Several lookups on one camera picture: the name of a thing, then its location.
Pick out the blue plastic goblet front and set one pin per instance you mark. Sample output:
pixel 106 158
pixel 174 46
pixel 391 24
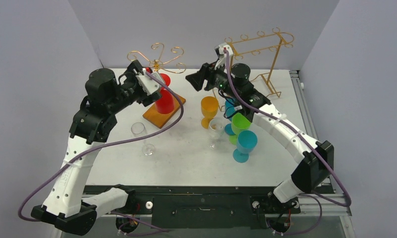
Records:
pixel 245 144

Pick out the small clear wine glass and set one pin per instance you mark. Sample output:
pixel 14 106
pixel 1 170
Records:
pixel 216 131

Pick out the gold spiral rack wooden base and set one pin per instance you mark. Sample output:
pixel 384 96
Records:
pixel 152 115

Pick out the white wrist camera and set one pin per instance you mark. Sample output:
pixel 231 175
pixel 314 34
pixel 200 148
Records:
pixel 224 53
pixel 149 85

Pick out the blue plastic goblet rear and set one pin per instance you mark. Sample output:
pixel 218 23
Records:
pixel 229 111

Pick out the clear champagne flute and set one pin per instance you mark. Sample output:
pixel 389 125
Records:
pixel 139 130

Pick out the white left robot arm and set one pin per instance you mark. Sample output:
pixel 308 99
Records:
pixel 65 208

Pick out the red plastic goblet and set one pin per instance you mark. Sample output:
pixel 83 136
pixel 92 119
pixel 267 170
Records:
pixel 165 104

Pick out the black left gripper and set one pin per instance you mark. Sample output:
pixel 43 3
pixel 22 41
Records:
pixel 131 75

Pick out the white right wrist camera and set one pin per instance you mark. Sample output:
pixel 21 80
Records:
pixel 224 53

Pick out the green plastic goblet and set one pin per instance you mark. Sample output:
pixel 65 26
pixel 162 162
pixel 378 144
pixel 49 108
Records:
pixel 239 123

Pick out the blue plastic goblet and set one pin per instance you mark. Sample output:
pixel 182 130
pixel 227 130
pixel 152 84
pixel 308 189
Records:
pixel 229 111
pixel 245 144

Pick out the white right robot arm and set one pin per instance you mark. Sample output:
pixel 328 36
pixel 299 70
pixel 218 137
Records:
pixel 315 160

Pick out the orange plastic goblet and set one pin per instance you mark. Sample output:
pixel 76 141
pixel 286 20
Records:
pixel 209 109

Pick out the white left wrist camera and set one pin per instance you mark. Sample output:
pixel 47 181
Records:
pixel 149 85

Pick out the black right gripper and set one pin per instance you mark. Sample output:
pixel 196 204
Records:
pixel 208 79

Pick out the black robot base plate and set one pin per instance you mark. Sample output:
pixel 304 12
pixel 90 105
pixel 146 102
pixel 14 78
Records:
pixel 207 207

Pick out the gold rectangular wire glass rack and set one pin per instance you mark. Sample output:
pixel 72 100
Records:
pixel 264 48

